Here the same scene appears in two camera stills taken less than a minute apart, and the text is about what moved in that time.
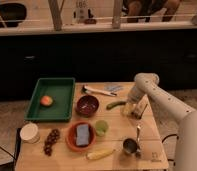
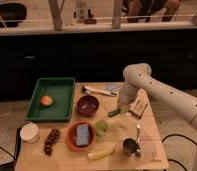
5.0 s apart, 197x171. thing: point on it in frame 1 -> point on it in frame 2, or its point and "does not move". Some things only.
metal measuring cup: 131,145 does not move
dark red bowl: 87,105 does not move
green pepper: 108,107 -> 115,112
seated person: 145,10 does not move
